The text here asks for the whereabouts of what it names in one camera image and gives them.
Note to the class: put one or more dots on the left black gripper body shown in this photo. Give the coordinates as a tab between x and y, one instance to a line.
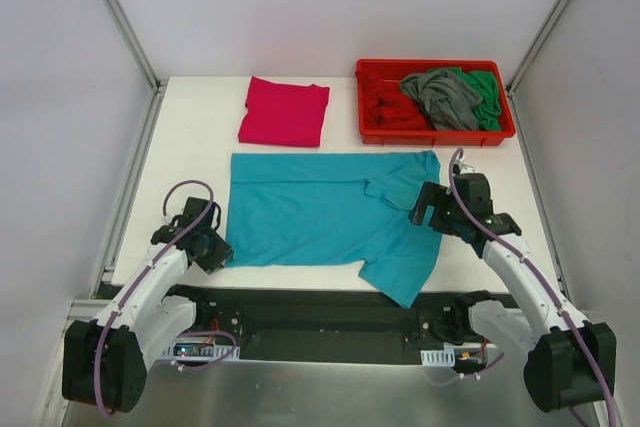
216	254

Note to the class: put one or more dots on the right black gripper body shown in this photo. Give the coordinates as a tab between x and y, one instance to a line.
427	204

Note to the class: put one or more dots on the teal t shirt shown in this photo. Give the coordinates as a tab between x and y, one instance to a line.
335	209

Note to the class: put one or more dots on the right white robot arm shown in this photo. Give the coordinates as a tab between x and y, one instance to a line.
567	359

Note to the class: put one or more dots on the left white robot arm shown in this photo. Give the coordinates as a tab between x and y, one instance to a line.
106	359

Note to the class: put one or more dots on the grey t shirt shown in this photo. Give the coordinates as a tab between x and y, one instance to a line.
444	98

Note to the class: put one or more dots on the dark red t shirt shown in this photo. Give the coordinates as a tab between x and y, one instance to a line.
385	107

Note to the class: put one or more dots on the green t shirt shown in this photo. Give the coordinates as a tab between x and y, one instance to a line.
488	111

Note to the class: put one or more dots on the red plastic bin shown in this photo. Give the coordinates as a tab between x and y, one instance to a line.
394	70

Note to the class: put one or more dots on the folded magenta t shirt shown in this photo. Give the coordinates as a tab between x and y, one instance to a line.
285	115

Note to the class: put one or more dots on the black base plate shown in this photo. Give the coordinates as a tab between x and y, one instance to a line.
356	327

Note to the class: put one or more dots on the left white cable duct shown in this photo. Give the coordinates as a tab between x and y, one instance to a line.
195	352

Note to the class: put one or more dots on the white cable duct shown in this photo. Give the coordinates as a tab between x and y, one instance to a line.
438	358
195	352

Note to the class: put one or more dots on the right white cable duct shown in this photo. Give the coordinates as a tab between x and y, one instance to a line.
438	358

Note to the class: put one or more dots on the left aluminium frame post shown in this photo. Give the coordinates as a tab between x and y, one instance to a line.
131	41

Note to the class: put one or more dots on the aluminium frame post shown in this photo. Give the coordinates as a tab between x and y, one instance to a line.
539	41
131	41

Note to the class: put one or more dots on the right aluminium frame post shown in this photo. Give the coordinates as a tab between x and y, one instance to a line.
539	41

